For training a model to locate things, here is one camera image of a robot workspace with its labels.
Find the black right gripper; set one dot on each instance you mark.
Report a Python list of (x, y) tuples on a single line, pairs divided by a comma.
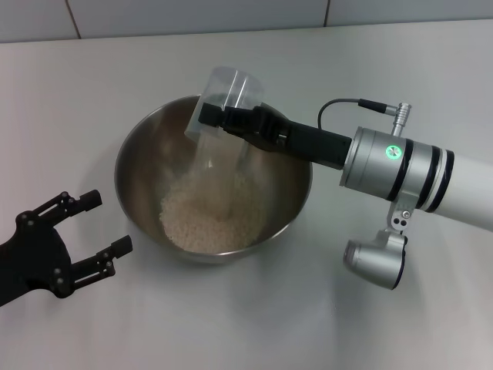
[(316, 144)]

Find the stainless steel mixing bowl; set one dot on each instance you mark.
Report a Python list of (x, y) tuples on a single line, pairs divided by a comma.
[(142, 177)]

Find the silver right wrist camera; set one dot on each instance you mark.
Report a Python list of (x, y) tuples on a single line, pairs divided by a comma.
[(373, 262)]

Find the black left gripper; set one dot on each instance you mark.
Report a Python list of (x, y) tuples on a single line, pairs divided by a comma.
[(34, 262)]

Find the white rice grains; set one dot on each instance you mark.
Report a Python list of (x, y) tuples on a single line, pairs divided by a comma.
[(208, 227)]

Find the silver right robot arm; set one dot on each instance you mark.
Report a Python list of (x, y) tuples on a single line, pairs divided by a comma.
[(369, 165)]

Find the clear plastic measuring cup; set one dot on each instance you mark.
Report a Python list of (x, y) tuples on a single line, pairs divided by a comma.
[(231, 85)]

